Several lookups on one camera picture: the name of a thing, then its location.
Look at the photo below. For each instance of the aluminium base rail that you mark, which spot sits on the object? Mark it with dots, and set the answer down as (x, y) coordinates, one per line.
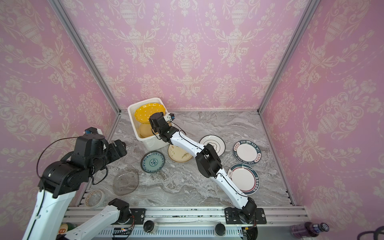
(198, 223)

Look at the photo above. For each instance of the teal patterned small plate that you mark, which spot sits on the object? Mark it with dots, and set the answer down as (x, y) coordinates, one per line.
(152, 162)

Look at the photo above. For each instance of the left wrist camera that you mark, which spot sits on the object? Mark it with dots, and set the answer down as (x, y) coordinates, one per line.
(93, 130)

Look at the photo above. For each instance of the pale yellow round plate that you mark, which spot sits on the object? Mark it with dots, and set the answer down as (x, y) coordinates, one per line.
(145, 130)

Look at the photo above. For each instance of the clear glass plate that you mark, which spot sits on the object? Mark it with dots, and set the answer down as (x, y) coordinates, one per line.
(126, 182)

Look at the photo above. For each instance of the right black knob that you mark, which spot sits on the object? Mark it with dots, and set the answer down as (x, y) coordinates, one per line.
(220, 229)

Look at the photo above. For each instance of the left black knob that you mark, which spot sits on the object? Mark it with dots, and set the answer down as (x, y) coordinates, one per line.
(149, 226)

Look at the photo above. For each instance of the purple plastic bottle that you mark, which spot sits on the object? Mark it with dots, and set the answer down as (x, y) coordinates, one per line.
(308, 230)

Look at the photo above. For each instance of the cream plate with green leaves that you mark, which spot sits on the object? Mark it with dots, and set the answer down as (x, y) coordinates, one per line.
(178, 155)

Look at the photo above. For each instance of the yellow white-dotted scalloped plate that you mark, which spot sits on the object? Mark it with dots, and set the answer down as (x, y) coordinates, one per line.
(143, 113)

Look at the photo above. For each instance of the white plate green lettered rim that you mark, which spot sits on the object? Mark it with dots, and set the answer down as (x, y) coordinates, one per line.
(247, 152)

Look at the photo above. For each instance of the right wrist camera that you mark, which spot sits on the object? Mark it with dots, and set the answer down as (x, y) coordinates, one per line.
(169, 117)

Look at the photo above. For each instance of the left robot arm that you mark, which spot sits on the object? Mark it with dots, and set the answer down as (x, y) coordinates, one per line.
(60, 182)

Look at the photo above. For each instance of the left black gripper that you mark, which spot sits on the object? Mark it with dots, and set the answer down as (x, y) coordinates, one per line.
(117, 153)

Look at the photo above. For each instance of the white plate with clover emblem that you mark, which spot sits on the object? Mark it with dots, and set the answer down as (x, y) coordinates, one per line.
(215, 141)

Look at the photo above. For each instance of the tape roll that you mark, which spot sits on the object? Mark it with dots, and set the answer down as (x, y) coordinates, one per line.
(95, 199)

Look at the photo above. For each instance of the black knob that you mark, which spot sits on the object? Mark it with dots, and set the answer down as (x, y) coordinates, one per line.
(220, 229)
(149, 226)

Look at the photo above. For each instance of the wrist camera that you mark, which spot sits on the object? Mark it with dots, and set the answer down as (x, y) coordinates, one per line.
(93, 130)
(169, 117)

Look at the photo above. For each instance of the white plastic bin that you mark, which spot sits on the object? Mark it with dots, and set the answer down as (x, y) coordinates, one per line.
(151, 143)

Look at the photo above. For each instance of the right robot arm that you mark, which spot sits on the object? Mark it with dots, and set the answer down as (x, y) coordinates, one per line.
(208, 163)

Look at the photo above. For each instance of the white plate red-green rim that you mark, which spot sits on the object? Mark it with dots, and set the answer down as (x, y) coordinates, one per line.
(245, 178)

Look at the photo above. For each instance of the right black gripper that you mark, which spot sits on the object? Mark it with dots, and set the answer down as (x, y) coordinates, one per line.
(155, 120)

